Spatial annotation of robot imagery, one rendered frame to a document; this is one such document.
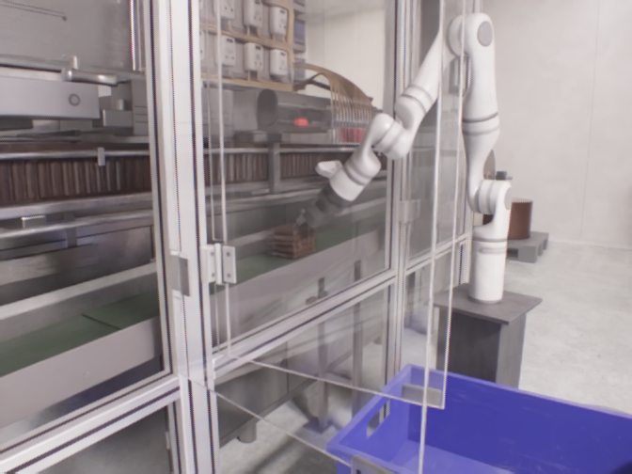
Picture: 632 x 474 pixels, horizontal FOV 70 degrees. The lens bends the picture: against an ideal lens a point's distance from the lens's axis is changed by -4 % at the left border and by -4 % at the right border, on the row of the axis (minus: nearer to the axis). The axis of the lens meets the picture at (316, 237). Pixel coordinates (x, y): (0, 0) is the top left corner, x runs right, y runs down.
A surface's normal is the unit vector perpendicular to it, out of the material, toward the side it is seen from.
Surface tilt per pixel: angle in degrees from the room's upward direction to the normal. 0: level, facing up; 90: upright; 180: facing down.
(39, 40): 90
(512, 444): 90
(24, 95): 90
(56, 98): 90
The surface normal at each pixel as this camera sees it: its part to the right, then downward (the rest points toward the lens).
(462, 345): -0.70, 0.14
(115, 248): 0.83, 0.11
